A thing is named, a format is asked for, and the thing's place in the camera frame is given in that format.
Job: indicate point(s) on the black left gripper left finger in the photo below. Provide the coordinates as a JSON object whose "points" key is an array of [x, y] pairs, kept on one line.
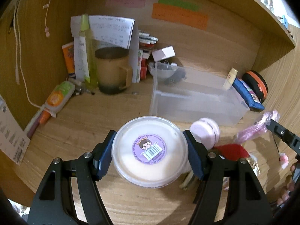
{"points": [[53, 202]]}

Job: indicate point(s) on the red velvet pouch gold trim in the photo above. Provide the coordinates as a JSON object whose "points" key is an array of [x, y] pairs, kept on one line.
{"points": [[234, 152]]}

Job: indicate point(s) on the pink round case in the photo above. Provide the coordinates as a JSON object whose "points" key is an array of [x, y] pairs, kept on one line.
{"points": [[205, 131]]}

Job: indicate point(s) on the round white lidded container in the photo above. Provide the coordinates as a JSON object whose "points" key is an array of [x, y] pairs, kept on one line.
{"points": [[150, 152]]}

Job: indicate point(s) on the person's right hand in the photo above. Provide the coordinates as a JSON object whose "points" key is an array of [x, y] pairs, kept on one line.
{"points": [[288, 188]]}

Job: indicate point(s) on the pink plastic wrapper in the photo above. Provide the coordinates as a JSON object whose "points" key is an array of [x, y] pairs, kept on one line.
{"points": [[258, 128]]}

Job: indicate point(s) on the black orange zip case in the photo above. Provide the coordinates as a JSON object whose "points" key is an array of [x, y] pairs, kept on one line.
{"points": [[257, 83]]}

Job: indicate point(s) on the white instruction leaflet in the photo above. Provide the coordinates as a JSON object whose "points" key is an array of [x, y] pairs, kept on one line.
{"points": [[14, 141]]}

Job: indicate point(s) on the orange pen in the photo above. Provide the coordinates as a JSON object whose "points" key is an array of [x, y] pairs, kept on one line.
{"points": [[40, 118]]}

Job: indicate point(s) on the cream lotion bottle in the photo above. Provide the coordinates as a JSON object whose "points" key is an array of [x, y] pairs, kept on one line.
{"points": [[230, 78]]}

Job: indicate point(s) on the orange green glue tube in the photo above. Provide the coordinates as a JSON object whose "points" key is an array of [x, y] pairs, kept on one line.
{"points": [[58, 98]]}

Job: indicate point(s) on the clear plastic storage bin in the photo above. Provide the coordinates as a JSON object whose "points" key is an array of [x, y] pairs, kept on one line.
{"points": [[190, 94]]}

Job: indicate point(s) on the brown mug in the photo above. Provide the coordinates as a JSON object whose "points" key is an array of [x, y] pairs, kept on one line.
{"points": [[114, 72]]}

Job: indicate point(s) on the small white cardboard box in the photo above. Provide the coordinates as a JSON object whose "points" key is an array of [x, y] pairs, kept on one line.
{"points": [[162, 54]]}

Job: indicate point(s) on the orange box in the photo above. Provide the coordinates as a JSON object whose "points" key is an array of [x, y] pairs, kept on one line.
{"points": [[68, 52]]}

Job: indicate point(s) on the orange sticky note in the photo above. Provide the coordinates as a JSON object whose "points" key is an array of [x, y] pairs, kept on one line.
{"points": [[179, 15]]}

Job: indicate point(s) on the green sticky note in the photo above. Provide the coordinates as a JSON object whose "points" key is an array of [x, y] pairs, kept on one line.
{"points": [[181, 4]]}

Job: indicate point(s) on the stack of books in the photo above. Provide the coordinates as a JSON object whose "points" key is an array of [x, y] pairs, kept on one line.
{"points": [[147, 44]]}

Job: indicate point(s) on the white paper receipt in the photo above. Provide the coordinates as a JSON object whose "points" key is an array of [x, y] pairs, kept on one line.
{"points": [[107, 31]]}

